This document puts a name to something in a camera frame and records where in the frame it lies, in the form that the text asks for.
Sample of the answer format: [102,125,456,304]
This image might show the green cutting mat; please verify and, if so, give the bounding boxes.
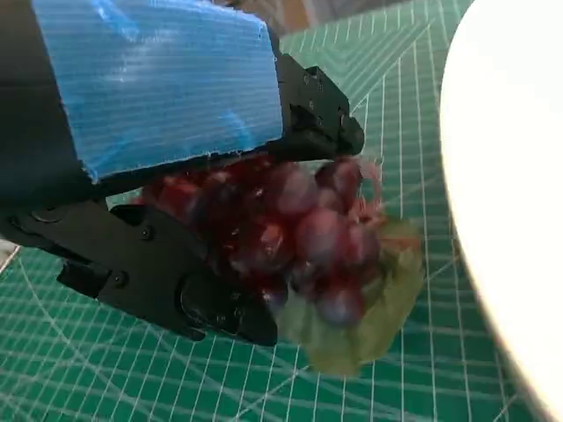
[0,0,563,422]

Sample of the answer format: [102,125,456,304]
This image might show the white round plate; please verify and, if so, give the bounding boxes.
[438,0,563,422]

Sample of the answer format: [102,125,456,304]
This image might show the red toy grape bunch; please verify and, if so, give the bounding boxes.
[129,156,426,375]

